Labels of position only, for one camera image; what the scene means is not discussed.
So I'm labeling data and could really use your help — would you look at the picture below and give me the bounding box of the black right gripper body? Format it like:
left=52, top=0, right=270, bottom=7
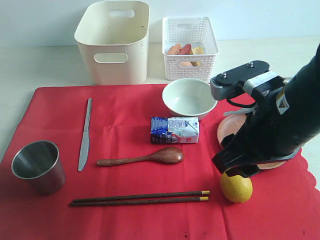
left=222, top=77, right=320, bottom=165

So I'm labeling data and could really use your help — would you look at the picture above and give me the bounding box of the yellow lemon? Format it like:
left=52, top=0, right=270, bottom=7
left=219, top=173, right=253, bottom=203

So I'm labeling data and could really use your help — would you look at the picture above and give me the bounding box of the brown egg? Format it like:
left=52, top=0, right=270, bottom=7
left=179, top=61, right=193, bottom=67

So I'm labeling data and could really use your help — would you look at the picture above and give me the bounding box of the yellow cheese wedge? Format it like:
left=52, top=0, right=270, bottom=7
left=189, top=46, right=205, bottom=67

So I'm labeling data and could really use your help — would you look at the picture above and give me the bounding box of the fried chicken nugget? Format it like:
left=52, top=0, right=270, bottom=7
left=166, top=43, right=182, bottom=55

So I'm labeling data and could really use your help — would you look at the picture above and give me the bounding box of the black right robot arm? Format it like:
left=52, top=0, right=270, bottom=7
left=210, top=53, right=320, bottom=178

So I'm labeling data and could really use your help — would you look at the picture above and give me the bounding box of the red table cloth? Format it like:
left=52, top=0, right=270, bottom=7
left=0, top=84, right=320, bottom=240

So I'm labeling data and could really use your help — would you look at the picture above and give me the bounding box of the brown wooden plate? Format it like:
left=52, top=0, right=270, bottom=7
left=216, top=114, right=285, bottom=170

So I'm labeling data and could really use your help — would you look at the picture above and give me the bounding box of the upper dark wooden chopstick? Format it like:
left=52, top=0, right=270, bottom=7
left=71, top=190, right=211, bottom=203

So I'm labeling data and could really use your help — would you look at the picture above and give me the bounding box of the dark wooden chopstick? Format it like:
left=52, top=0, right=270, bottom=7
left=71, top=190, right=211, bottom=203
left=69, top=196, right=209, bottom=207

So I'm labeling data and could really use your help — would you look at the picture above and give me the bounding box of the lower dark wooden chopstick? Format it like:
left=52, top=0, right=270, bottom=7
left=69, top=196, right=209, bottom=207

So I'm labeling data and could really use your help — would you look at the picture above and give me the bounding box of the brown wooden spoon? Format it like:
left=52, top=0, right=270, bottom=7
left=96, top=147, right=184, bottom=167

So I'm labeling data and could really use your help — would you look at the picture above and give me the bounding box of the blue white milk carton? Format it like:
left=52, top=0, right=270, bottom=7
left=150, top=116, right=200, bottom=144

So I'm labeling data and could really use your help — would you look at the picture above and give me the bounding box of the white ceramic bowl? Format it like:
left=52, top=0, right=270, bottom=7
left=162, top=78, right=218, bottom=120

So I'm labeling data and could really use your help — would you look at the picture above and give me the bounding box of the white perforated basket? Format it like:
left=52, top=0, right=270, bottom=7
left=162, top=16, right=219, bottom=81

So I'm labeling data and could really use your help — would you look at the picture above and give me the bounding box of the steel table knife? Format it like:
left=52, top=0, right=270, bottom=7
left=78, top=98, right=92, bottom=172

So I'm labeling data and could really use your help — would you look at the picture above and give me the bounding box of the cream plastic bin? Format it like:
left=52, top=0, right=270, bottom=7
left=74, top=0, right=150, bottom=85

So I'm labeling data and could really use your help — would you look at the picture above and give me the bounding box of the stainless steel cup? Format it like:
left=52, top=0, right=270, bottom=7
left=11, top=140, right=66, bottom=196

